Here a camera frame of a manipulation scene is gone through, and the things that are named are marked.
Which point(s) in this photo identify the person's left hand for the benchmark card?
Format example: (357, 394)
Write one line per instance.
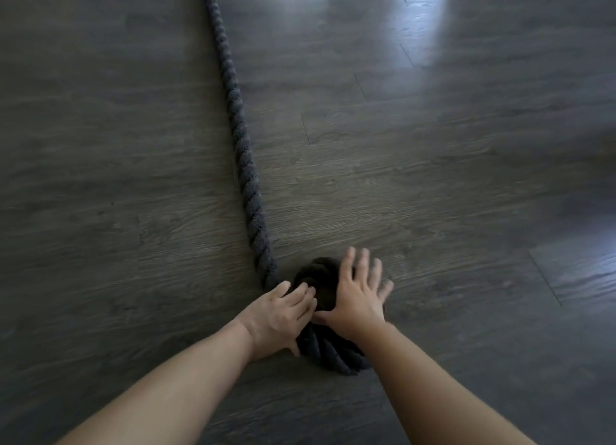
(274, 319)

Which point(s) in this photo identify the person's right hand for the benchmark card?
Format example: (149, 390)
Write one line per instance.
(358, 305)

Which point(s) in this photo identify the person's right forearm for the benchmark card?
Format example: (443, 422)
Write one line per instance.
(433, 396)

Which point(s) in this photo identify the person's left forearm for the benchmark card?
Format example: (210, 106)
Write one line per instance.
(168, 392)

